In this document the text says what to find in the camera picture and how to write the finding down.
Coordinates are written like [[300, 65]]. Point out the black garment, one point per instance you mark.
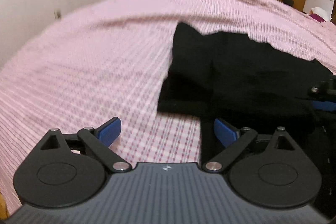
[[249, 84]]

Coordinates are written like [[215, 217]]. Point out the pink checkered bed cover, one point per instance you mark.
[[110, 59]]

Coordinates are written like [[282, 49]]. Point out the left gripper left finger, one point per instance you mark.
[[108, 132]]

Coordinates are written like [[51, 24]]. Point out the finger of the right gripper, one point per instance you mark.
[[325, 106], [324, 92]]

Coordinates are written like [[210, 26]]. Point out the black object by wardrobe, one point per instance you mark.
[[288, 2]]

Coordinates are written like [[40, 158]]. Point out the wall power socket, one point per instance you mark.
[[57, 14]]

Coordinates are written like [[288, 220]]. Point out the white and purple plush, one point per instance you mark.
[[319, 14]]

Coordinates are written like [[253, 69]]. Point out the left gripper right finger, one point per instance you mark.
[[226, 133]]

